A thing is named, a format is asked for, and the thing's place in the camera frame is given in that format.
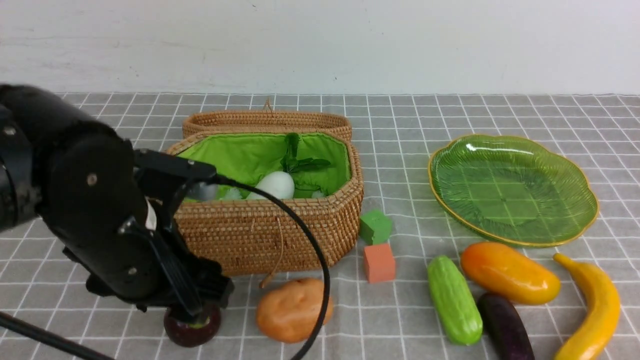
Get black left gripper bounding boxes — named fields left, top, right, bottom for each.
left=40, top=132, right=234, bottom=322

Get purple mangosteen green top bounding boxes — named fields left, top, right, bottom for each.
left=163, top=303, right=222, bottom=348

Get white radish green leaves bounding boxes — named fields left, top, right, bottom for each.
left=256, top=133, right=331, bottom=199

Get brown potato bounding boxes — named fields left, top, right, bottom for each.
left=255, top=277, right=324, bottom=344

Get light green cucumber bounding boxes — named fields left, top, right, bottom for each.
left=426, top=255, right=483, bottom=346

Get orange mango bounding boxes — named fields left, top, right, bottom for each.
left=460, top=241, right=562, bottom=305

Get dark purple eggplant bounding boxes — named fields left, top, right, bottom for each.
left=477, top=292, right=535, bottom=360

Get yellow banana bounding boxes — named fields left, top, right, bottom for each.
left=553, top=253, right=621, bottom=360

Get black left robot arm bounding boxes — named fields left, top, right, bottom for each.
left=1, top=84, right=234, bottom=323

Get woven rattan basket green lining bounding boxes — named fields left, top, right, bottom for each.
left=165, top=130, right=364, bottom=278

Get woven rattan basket lid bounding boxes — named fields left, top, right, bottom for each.
left=182, top=100, right=353, bottom=141

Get green foam cube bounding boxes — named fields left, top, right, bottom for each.
left=359, top=209, right=393, bottom=246

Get orange foam cube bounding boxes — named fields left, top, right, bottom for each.
left=363, top=243, right=396, bottom=284

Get green glass leaf plate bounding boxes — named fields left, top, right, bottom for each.
left=427, top=133, right=600, bottom=248

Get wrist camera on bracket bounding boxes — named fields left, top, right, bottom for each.
left=134, top=149, right=218, bottom=219

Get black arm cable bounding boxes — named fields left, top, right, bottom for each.
left=185, top=175, right=332, bottom=360

